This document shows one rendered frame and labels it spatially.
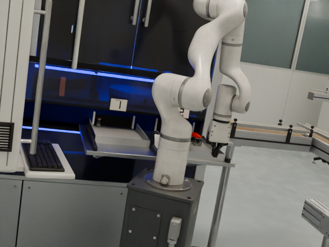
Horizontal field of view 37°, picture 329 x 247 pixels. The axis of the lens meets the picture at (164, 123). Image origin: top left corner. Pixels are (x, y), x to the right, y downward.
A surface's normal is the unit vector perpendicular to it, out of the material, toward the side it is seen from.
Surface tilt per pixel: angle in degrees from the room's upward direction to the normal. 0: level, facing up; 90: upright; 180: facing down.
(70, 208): 90
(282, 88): 90
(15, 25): 90
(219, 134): 92
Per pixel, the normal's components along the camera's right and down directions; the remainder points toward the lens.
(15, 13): 0.36, 0.25
